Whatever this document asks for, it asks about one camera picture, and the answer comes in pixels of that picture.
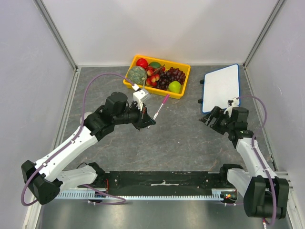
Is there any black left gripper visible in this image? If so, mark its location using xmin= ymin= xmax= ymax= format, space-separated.
xmin=114 ymin=100 xmax=155 ymax=131

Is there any blue framed whiteboard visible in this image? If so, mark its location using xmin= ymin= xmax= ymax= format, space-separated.
xmin=198 ymin=64 xmax=241 ymax=114

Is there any purple capped whiteboard marker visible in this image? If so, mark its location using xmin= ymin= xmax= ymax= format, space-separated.
xmin=153 ymin=94 xmax=170 ymax=120

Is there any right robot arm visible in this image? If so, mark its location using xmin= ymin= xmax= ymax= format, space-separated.
xmin=201 ymin=105 xmax=289 ymax=219

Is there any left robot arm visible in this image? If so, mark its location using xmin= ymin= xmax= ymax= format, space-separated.
xmin=21 ymin=89 xmax=156 ymax=205

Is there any white whiteboard eraser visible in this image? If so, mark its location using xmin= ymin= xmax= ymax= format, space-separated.
xmin=80 ymin=112 xmax=92 ymax=124

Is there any green pear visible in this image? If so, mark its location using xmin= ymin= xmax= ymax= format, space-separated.
xmin=168 ymin=81 xmax=181 ymax=94

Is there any red cherries cluster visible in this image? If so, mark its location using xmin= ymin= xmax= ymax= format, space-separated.
xmin=145 ymin=65 xmax=165 ymax=88

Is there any green netted melon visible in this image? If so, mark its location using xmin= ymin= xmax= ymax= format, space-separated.
xmin=127 ymin=66 xmax=147 ymax=85

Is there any yellow plastic fruit tray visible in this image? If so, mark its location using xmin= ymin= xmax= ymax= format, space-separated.
xmin=129 ymin=55 xmax=191 ymax=99

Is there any dark purple grape bunch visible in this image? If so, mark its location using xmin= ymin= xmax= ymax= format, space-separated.
xmin=156 ymin=67 xmax=186 ymax=90

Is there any green mango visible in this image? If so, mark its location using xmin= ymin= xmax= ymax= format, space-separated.
xmin=149 ymin=62 xmax=161 ymax=69

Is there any red apple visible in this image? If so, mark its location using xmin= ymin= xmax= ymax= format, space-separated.
xmin=136 ymin=58 xmax=148 ymax=69

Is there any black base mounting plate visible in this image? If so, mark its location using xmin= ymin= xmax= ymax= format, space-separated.
xmin=104 ymin=171 xmax=233 ymax=197

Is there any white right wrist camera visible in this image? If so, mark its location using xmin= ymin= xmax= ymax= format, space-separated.
xmin=224 ymin=97 xmax=239 ymax=117

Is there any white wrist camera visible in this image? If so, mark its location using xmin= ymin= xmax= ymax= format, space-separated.
xmin=224 ymin=97 xmax=239 ymax=117
xmin=132 ymin=84 xmax=150 ymax=111

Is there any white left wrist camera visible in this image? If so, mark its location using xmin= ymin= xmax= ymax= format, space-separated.
xmin=132 ymin=84 xmax=150 ymax=111

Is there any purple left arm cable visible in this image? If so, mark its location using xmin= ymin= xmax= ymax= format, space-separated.
xmin=20 ymin=73 xmax=139 ymax=206

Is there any light blue cable duct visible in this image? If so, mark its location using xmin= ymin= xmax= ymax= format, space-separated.
xmin=56 ymin=188 xmax=232 ymax=201

